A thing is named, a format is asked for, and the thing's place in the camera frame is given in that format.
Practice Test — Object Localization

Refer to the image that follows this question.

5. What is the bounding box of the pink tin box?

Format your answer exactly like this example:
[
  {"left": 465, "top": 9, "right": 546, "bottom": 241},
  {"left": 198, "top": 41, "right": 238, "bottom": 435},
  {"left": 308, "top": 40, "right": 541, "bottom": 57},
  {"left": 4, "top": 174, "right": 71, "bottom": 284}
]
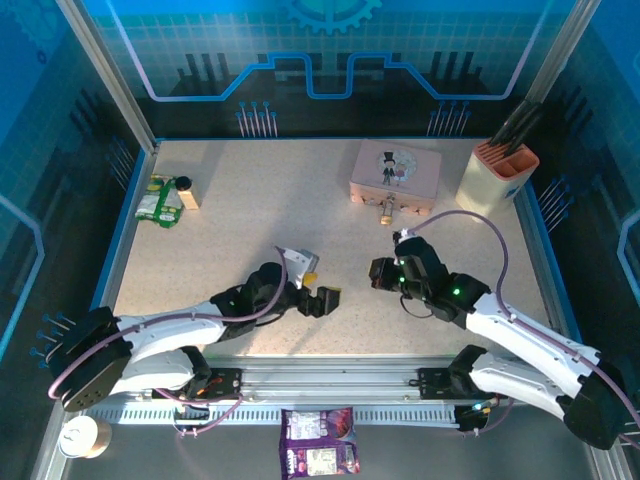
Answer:
[{"left": 348, "top": 138, "right": 443, "bottom": 217}]

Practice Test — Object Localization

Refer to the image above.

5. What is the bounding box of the black knife handle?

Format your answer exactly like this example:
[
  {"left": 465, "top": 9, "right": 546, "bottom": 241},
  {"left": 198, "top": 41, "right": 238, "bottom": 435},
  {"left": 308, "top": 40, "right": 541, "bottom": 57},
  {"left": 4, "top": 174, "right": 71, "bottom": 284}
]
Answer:
[
  {"left": 498, "top": 102, "right": 541, "bottom": 150},
  {"left": 505, "top": 112, "right": 545, "bottom": 157},
  {"left": 489, "top": 99, "right": 531, "bottom": 147}
]

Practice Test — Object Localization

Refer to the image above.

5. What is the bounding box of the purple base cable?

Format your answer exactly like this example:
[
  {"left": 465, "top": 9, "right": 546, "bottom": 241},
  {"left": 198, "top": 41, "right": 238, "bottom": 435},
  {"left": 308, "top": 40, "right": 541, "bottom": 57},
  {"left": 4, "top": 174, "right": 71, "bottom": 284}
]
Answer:
[
  {"left": 169, "top": 387, "right": 245, "bottom": 440},
  {"left": 469, "top": 395, "right": 516, "bottom": 436}
]

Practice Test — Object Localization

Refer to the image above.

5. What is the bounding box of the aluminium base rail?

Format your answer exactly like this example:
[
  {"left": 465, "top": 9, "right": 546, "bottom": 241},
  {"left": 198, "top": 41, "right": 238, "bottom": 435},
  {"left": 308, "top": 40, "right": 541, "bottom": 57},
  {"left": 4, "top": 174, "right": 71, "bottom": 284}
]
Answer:
[{"left": 119, "top": 353, "right": 501, "bottom": 407}]

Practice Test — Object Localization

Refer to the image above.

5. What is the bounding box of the green snack packet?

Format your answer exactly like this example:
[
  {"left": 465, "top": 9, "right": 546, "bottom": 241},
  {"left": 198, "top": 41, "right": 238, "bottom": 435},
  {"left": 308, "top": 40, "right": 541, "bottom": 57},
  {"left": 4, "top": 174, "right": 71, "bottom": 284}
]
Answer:
[{"left": 134, "top": 173, "right": 184, "bottom": 229}]

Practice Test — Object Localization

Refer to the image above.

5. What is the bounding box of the purple snack packet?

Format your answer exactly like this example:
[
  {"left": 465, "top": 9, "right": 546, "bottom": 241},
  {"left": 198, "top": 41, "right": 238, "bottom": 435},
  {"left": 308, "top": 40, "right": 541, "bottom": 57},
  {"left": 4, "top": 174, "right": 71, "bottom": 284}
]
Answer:
[{"left": 278, "top": 407, "right": 361, "bottom": 477}]

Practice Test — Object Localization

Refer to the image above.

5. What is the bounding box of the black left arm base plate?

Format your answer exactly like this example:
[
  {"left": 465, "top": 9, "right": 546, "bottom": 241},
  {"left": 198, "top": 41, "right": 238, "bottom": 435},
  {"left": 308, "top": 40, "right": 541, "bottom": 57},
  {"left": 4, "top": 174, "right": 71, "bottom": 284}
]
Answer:
[{"left": 199, "top": 367, "right": 244, "bottom": 401}]

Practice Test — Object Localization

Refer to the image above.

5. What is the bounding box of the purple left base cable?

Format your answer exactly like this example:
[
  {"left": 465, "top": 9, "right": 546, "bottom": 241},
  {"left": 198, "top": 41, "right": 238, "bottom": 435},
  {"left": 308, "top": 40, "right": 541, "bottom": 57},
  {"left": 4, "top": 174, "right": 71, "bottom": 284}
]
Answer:
[{"left": 169, "top": 387, "right": 245, "bottom": 440}]

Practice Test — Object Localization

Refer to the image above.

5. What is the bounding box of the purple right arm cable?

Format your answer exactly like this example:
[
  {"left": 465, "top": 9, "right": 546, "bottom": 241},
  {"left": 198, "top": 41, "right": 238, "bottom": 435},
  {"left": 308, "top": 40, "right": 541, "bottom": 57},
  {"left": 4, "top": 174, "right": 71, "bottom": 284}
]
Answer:
[{"left": 407, "top": 209, "right": 640, "bottom": 436}]

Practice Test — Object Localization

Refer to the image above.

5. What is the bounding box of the slotted grey cable duct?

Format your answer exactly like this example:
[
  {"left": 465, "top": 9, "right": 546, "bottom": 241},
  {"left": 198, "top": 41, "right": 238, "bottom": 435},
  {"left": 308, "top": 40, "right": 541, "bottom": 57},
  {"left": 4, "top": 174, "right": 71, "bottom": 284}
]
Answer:
[{"left": 87, "top": 404, "right": 461, "bottom": 427}]

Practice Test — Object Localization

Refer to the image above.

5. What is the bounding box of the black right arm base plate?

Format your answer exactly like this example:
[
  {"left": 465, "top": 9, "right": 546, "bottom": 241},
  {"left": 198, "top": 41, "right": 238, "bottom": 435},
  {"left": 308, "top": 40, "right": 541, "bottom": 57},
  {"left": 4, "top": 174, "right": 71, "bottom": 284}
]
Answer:
[{"left": 417, "top": 367, "right": 464, "bottom": 401}]

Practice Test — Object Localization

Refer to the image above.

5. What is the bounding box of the beige knife block orange top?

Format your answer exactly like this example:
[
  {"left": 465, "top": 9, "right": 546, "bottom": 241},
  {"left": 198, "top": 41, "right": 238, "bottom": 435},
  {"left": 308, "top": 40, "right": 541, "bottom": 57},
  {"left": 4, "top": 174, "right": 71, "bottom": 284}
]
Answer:
[{"left": 454, "top": 139, "right": 541, "bottom": 219}]

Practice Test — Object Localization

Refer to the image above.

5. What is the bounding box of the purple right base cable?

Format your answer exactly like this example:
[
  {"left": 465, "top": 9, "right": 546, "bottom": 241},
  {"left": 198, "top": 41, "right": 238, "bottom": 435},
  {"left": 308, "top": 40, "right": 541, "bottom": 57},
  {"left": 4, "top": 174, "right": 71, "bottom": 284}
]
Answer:
[{"left": 469, "top": 395, "right": 516, "bottom": 436}]

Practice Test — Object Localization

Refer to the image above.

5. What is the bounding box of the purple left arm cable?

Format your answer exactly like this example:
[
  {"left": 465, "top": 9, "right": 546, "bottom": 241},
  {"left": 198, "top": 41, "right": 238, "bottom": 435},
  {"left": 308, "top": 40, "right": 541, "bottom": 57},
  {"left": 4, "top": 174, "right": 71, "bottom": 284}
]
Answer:
[{"left": 48, "top": 244, "right": 290, "bottom": 401}]

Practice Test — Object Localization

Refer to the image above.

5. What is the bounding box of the aluminium frame post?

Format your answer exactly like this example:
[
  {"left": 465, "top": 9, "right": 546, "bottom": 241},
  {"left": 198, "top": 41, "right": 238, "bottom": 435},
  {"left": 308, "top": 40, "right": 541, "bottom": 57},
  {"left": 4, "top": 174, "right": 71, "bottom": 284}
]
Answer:
[
  {"left": 54, "top": 0, "right": 160, "bottom": 155},
  {"left": 525, "top": 0, "right": 601, "bottom": 106}
]

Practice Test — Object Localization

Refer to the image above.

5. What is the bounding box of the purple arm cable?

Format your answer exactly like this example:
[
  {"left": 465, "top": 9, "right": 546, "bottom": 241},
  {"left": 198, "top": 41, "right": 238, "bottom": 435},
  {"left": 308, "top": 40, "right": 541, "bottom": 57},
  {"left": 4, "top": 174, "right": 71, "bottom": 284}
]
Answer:
[
  {"left": 407, "top": 209, "right": 640, "bottom": 436},
  {"left": 48, "top": 244, "right": 290, "bottom": 401}
]

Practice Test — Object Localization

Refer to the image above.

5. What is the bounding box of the brass padlock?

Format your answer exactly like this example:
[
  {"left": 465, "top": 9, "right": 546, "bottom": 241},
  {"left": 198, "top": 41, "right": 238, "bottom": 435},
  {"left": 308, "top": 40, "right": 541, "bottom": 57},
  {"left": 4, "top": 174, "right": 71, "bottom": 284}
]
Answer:
[{"left": 378, "top": 194, "right": 397, "bottom": 227}]

